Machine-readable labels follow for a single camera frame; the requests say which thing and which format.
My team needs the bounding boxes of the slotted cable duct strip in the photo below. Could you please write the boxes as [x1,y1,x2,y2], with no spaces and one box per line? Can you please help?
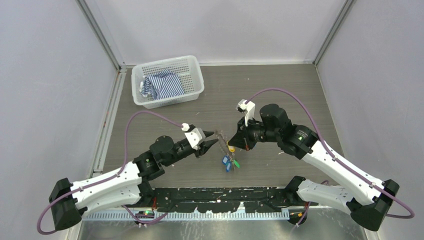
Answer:
[83,209,290,221]

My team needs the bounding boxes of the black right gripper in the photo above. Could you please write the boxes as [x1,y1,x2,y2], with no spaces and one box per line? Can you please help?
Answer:
[229,114,280,151]

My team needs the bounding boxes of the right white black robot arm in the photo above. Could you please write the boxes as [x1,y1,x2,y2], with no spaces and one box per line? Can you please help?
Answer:
[228,99,400,232]

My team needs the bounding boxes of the blue white striped cloth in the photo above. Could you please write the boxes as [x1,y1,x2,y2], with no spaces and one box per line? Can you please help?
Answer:
[139,69,185,100]

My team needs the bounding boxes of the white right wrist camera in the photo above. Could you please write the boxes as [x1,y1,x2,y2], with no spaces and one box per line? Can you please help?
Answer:
[236,99,256,127]

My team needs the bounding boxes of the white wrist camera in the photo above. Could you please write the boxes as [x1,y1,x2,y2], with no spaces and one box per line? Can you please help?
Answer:
[181,123,206,151]
[236,99,256,127]

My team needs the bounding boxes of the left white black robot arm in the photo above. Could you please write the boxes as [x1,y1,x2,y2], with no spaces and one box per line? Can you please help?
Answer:
[48,128,218,231]

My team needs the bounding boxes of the yellow key tag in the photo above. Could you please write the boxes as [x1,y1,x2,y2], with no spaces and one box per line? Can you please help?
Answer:
[227,145,236,153]

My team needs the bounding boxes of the green key tag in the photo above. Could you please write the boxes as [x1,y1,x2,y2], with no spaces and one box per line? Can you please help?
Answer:
[233,159,240,168]

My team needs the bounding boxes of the white plastic perforated basket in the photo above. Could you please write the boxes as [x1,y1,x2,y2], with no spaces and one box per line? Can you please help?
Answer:
[131,55,205,109]

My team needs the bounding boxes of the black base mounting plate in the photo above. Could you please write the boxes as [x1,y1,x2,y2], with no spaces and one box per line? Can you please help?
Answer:
[138,186,307,214]

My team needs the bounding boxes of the aluminium frame rail left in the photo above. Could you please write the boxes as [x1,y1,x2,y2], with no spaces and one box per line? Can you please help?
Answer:
[88,65,128,178]

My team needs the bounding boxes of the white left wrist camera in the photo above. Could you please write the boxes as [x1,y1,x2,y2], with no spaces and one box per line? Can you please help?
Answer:
[181,123,206,151]

